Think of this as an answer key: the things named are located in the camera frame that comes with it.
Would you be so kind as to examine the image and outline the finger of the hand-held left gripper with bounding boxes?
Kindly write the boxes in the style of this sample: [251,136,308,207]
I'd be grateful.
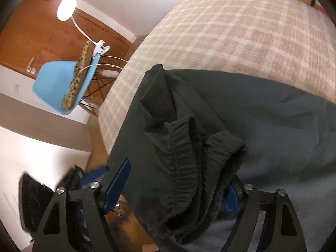
[80,166,110,187]

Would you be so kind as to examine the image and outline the pink checked blanket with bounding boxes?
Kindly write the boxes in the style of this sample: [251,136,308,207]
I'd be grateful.
[98,0,336,158]

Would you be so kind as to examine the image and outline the blue plastic chair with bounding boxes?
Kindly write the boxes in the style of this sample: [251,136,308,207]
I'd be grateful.
[32,55,113,116]

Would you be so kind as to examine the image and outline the wooden door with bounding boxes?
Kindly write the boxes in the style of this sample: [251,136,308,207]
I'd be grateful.
[0,0,135,71]

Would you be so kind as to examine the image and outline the white cable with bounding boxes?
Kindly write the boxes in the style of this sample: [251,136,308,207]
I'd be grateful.
[80,63,123,72]
[98,55,129,63]

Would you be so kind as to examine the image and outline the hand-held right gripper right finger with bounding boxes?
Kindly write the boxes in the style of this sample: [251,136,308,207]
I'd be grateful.
[220,175,307,252]

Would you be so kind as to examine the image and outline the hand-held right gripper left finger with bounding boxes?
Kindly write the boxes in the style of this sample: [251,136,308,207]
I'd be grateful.
[34,158,131,252]

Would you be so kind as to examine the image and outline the black pants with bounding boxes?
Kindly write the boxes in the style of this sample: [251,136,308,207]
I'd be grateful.
[106,64,336,252]

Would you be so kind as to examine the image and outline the white clip lamp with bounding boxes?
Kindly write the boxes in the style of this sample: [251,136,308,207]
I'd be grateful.
[57,0,110,58]

